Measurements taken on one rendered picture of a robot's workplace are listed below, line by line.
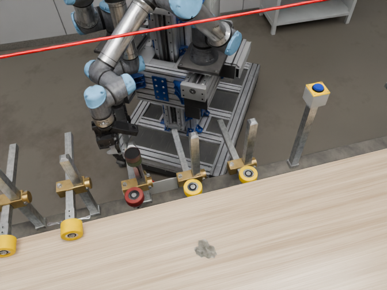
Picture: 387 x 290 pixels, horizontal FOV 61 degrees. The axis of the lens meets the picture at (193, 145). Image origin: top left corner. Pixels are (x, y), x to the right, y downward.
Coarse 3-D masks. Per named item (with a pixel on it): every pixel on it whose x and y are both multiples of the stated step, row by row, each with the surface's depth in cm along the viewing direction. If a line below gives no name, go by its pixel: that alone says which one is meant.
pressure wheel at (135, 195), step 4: (132, 188) 142; (136, 188) 142; (140, 188) 142; (128, 192) 140; (132, 192) 141; (136, 192) 141; (140, 192) 140; (124, 196) 140; (128, 196) 140; (132, 196) 139; (136, 196) 140; (140, 196) 139; (144, 196) 142; (128, 200) 138; (132, 200) 138; (136, 200) 138; (140, 200) 138; (128, 204) 140; (132, 204) 138; (136, 204) 139; (140, 204) 140
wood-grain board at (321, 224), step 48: (240, 192) 139; (288, 192) 138; (336, 192) 137; (384, 192) 136; (48, 240) 129; (96, 240) 128; (144, 240) 128; (192, 240) 127; (240, 240) 126; (288, 240) 125; (336, 240) 125; (384, 240) 124; (0, 288) 119; (48, 288) 118; (96, 288) 117; (144, 288) 117; (192, 288) 116; (240, 288) 115; (288, 288) 115; (336, 288) 114; (384, 288) 114
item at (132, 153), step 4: (128, 148) 126; (132, 148) 126; (136, 148) 126; (128, 152) 125; (132, 152) 125; (136, 152) 124; (128, 156) 124; (132, 156) 123; (136, 156) 123; (140, 176) 141
